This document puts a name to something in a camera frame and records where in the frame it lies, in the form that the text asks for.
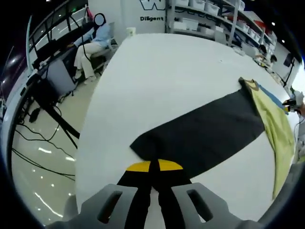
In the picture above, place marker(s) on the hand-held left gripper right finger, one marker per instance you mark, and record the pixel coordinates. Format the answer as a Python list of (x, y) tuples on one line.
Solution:
[(174, 188)]

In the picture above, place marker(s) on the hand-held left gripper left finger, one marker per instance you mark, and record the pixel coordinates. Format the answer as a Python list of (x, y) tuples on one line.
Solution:
[(133, 190)]

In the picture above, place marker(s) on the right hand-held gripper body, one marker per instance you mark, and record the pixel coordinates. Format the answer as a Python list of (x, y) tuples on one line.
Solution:
[(300, 98)]

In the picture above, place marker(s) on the grey yellow blue garment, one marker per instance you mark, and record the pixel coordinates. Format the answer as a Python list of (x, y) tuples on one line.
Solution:
[(202, 133)]

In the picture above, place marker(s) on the black screen on stand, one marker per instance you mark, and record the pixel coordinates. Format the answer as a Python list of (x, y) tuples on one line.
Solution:
[(288, 59)]

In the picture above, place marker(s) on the dark cloth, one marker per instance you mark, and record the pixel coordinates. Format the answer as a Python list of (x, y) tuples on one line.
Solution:
[(293, 181)]

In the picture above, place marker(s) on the round ceiling spotlights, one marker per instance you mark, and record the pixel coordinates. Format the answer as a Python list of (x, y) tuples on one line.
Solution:
[(273, 23)]

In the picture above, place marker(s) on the black metal stand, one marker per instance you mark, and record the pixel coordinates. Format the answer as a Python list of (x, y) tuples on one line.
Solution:
[(69, 130)]

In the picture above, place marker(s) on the grey metal shelving unit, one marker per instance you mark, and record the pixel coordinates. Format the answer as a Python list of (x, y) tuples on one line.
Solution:
[(232, 31)]

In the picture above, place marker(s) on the row of white storage bins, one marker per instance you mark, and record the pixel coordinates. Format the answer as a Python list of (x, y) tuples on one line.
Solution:
[(209, 6)]

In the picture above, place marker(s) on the black computer case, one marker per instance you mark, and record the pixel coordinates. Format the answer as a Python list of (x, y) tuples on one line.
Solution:
[(47, 91)]

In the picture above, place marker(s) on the grey office desk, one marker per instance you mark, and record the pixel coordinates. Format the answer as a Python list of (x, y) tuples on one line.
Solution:
[(62, 74)]

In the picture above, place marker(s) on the white paper cup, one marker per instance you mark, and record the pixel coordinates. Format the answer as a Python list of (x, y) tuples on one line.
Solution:
[(131, 31)]

